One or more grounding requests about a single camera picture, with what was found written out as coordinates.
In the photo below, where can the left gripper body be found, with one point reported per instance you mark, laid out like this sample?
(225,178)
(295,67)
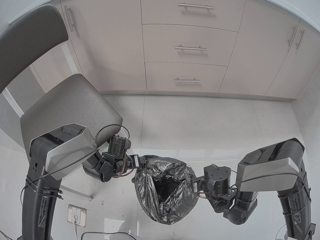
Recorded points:
(130,164)

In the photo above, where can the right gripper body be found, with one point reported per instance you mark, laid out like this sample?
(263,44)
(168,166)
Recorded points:
(201,184)

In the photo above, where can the black plastic bag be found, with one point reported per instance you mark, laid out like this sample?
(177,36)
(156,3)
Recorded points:
(150,196)

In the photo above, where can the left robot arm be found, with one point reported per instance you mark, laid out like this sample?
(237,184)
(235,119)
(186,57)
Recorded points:
(67,146)

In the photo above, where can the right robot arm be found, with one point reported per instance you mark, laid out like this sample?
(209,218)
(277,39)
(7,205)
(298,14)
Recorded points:
(262,171)

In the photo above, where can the grey padded white-framed chair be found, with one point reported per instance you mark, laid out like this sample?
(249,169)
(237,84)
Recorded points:
(62,104)

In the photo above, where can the beige cabinet with drawers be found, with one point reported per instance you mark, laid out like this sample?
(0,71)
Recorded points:
(187,29)

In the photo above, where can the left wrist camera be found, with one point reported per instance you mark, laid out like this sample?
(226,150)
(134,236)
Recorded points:
(128,145)

